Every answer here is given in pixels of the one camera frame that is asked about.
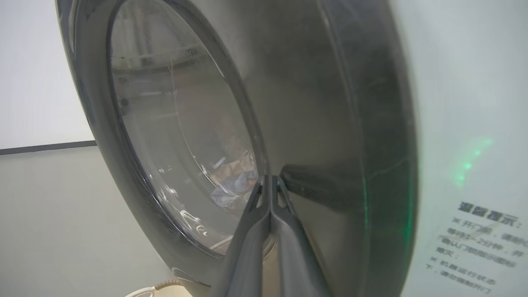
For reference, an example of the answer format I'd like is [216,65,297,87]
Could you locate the printed text notice label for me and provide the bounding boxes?
[425,201,528,295]

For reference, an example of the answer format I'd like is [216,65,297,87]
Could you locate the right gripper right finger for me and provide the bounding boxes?
[271,175,330,297]

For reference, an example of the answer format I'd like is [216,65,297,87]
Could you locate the white front-load washing machine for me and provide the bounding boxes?
[388,0,528,297]

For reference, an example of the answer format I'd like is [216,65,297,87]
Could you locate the black round glass washer door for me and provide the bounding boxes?
[55,0,419,297]

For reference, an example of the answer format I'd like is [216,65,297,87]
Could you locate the cream perforated laundry basket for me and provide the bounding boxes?
[125,278,186,297]

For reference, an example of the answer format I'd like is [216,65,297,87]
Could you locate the blue garment large orange print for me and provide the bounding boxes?
[214,153,256,178]

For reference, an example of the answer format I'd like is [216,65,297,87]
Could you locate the light blue garment small patches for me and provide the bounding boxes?
[210,171,258,207]

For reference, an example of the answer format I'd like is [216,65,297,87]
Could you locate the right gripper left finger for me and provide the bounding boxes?
[210,175,271,297]

